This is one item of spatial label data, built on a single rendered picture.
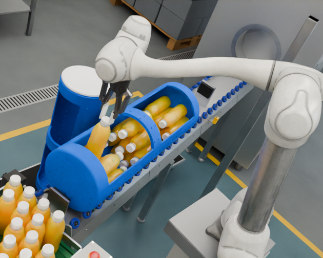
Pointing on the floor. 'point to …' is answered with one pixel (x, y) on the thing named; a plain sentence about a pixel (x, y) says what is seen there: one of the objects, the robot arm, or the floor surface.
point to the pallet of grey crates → (175, 18)
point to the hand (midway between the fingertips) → (108, 114)
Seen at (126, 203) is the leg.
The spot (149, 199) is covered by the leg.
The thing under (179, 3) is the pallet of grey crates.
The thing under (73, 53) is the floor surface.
